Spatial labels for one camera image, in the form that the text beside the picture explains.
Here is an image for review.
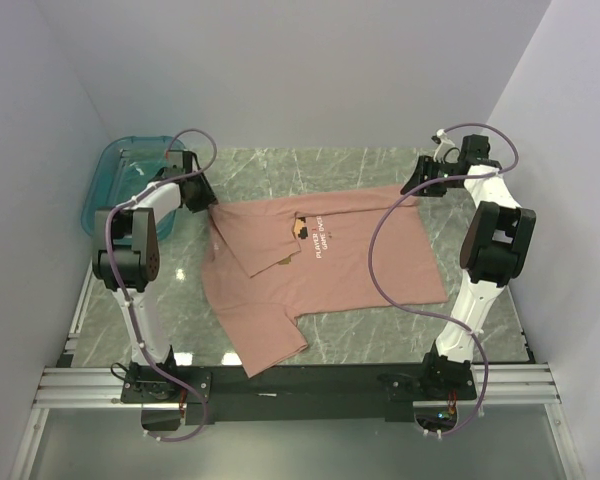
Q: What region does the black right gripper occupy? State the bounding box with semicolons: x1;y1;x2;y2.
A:
400;156;461;198

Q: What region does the pink t shirt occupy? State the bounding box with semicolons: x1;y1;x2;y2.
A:
201;186;448;377

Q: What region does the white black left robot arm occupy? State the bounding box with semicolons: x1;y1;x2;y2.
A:
92;150;217;404

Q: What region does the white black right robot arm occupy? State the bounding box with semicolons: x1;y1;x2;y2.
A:
401;129;536;399

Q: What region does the teal transparent plastic bin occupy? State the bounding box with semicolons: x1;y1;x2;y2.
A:
81;136;172;236

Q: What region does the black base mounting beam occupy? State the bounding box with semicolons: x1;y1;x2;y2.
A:
121;363;483;431

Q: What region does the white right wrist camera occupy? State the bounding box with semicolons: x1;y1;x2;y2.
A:
432;129;455;162

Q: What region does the aluminium frame rail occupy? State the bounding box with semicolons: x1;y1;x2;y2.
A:
32;363;564;409

